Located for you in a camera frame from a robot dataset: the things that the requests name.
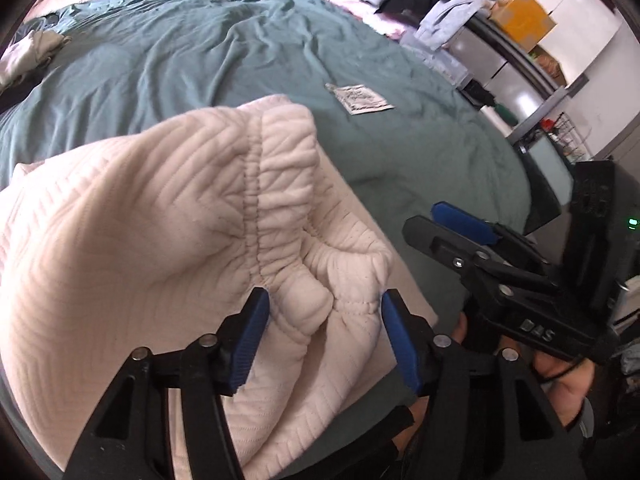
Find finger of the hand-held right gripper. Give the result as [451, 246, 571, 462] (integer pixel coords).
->
[402, 215, 557, 307]
[431, 201, 552, 277]

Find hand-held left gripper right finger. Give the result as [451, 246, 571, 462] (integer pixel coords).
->
[380, 289, 586, 480]

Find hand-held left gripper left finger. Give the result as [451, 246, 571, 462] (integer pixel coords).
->
[62, 287, 271, 480]

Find cream textured pants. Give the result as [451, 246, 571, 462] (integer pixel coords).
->
[0, 94, 441, 480]

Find person's right hand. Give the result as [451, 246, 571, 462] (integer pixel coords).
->
[451, 309, 597, 430]

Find black metal rack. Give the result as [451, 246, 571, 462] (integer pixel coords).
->
[345, 0, 593, 171]

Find white duvet label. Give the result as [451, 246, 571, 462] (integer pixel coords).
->
[325, 82, 395, 117]

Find brown cardboard box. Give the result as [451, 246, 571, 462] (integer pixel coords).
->
[529, 44, 570, 87]

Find yellow box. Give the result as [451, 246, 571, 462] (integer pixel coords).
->
[488, 0, 558, 47]

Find pink cloth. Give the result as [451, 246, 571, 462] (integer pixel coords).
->
[320, 0, 418, 42]

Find white wardrobe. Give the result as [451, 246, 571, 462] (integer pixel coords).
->
[450, 0, 640, 161]

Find green duvet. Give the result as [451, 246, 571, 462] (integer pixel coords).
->
[0, 0, 531, 461]

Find folded cream garment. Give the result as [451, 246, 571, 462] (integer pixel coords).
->
[0, 29, 72, 92]

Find black wire basket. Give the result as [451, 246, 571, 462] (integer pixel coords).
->
[546, 114, 595, 162]

